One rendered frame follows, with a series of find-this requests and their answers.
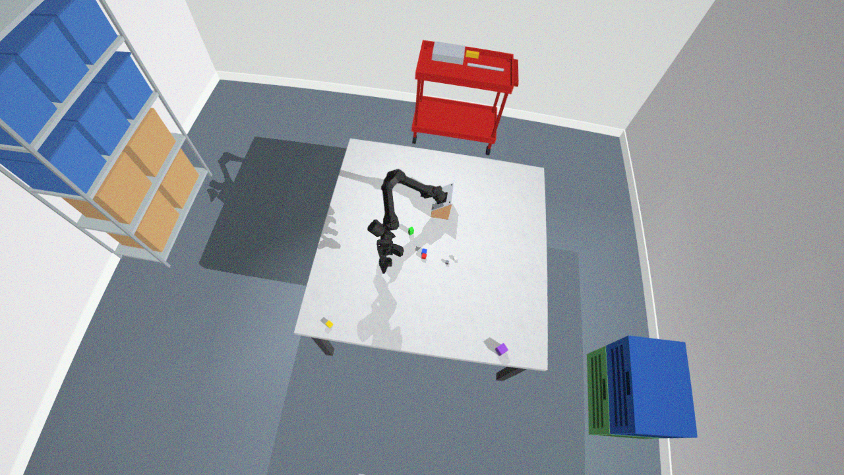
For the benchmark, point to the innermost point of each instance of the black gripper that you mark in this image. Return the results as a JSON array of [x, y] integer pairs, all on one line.
[[383, 248]]

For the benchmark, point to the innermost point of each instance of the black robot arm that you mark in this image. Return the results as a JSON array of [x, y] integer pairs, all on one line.
[[390, 220]]

